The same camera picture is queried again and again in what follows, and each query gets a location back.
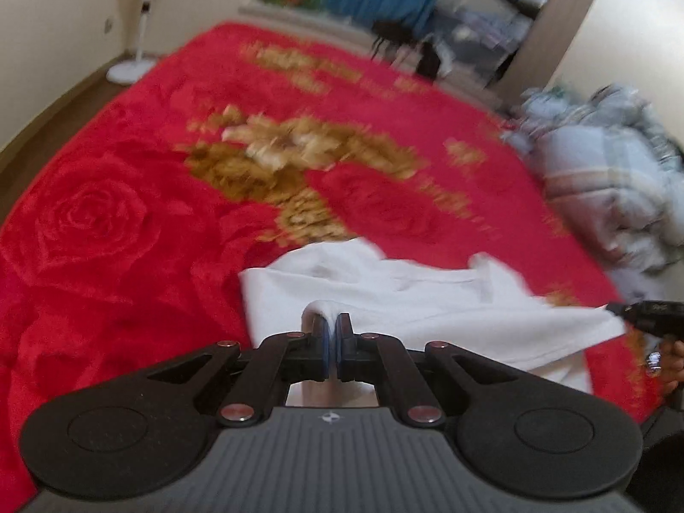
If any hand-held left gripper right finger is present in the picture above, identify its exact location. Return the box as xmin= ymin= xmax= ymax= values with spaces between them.
xmin=332 ymin=312 xmax=515 ymax=428

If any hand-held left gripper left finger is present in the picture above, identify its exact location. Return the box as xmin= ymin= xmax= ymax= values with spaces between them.
xmin=143 ymin=314 xmax=333 ymax=428

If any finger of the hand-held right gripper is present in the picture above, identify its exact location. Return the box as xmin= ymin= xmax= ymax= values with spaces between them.
xmin=604 ymin=301 xmax=684 ymax=339

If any white garment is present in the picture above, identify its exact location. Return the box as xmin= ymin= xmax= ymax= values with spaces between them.
xmin=238 ymin=238 xmax=629 ymax=408

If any person's right hand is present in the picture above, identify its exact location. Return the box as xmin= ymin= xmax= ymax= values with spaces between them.
xmin=644 ymin=338 xmax=684 ymax=386

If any plaid quilt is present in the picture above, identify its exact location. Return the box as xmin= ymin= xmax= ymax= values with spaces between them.
xmin=502 ymin=83 xmax=684 ymax=301

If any red floral blanket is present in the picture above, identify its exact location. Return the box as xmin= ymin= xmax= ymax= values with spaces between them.
xmin=0 ymin=20 xmax=666 ymax=508

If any wooden shelf cabinet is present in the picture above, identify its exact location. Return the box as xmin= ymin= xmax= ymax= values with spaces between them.
xmin=501 ymin=0 xmax=607 ymax=109

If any clear plastic storage bin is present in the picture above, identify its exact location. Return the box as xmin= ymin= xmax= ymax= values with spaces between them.
xmin=432 ymin=4 xmax=531 ymax=93

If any white standing fan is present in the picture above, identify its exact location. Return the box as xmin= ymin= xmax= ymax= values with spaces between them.
xmin=106 ymin=0 xmax=180 ymax=85

